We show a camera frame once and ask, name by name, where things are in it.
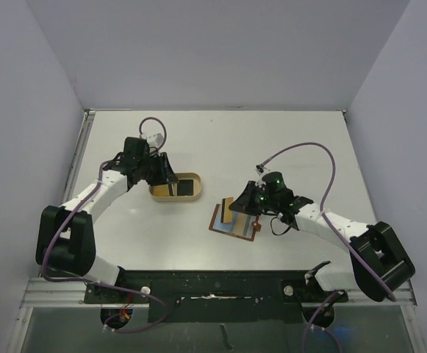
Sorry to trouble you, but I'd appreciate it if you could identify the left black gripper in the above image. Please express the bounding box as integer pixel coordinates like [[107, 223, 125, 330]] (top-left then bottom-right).
[[137, 152, 178, 187]]

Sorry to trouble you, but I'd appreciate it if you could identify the gold credit card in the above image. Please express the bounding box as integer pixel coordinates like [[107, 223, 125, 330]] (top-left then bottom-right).
[[220, 196, 234, 224], [232, 213, 250, 239]]

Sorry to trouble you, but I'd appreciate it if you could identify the brown leather card holder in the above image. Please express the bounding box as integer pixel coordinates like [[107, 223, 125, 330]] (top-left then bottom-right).
[[209, 204, 262, 242]]

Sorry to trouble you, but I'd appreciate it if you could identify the beige oval tray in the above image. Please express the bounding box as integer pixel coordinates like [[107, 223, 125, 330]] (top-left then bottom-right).
[[149, 172, 202, 202]]

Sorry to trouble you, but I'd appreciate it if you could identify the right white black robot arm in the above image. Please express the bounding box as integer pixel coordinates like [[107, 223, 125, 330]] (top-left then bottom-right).
[[229, 171, 415, 302]]

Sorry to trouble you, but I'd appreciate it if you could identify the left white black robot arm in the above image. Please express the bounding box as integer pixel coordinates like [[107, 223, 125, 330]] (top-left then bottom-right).
[[35, 134, 178, 302]]

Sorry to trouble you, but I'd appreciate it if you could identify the black thin wire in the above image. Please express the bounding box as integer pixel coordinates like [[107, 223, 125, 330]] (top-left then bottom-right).
[[270, 215, 295, 237]]

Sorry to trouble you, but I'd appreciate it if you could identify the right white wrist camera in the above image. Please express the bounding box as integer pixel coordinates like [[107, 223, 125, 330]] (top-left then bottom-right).
[[255, 164, 270, 188]]

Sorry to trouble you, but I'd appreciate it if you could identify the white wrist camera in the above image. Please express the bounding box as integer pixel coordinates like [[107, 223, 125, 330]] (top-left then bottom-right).
[[146, 133, 165, 148], [255, 164, 270, 188]]

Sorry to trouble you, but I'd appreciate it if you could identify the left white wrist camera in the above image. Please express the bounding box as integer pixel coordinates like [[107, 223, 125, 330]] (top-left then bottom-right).
[[146, 133, 165, 148]]

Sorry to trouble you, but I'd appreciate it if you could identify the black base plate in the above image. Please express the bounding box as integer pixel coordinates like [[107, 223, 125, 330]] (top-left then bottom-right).
[[84, 270, 329, 324]]

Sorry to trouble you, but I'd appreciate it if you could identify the aluminium frame rail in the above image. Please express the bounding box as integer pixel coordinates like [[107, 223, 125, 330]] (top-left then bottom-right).
[[20, 274, 418, 308]]

